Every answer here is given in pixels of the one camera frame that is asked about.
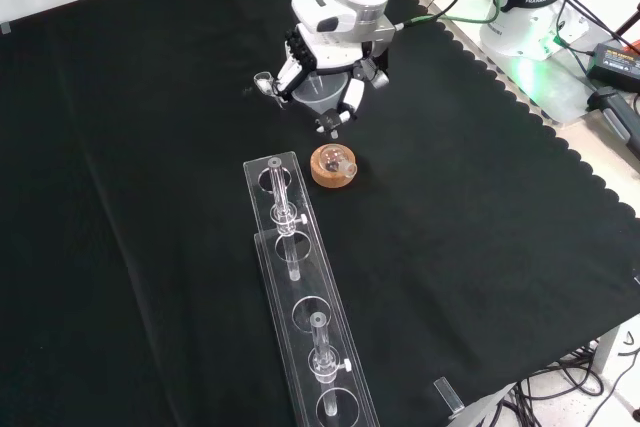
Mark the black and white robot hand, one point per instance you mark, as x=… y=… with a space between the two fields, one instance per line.
x=330 y=54

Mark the clear plastic funnel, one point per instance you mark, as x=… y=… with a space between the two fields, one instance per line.
x=320 y=97

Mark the clear glass weighing funnel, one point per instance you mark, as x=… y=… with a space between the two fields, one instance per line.
x=262 y=82

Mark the clear glass round-bottom flask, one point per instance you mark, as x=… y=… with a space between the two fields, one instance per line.
x=334 y=159

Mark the clear acrylic funnel stand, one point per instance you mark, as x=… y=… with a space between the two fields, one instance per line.
x=310 y=297

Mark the black bench cloth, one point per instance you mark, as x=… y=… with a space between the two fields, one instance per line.
x=150 y=197

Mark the black power adapter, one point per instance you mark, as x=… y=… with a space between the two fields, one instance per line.
x=615 y=64

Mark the black handheld device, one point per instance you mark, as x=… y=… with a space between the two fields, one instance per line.
x=617 y=114

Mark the clear tape strip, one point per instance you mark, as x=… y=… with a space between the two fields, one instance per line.
x=4 y=28

